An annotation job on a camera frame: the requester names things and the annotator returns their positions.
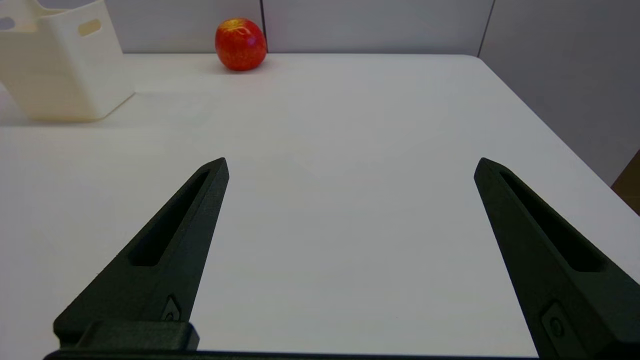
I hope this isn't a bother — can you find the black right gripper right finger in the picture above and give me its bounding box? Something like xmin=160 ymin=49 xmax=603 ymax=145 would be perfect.
xmin=474 ymin=158 xmax=640 ymax=360

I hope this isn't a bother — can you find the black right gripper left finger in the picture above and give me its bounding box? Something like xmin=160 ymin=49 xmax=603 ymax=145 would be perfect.
xmin=53 ymin=158 xmax=230 ymax=351

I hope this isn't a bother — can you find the cream plastic container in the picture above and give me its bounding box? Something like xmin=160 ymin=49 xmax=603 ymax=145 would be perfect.
xmin=0 ymin=0 xmax=136 ymax=123

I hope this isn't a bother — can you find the red apple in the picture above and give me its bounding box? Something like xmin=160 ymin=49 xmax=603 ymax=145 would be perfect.
xmin=215 ymin=18 xmax=268 ymax=72

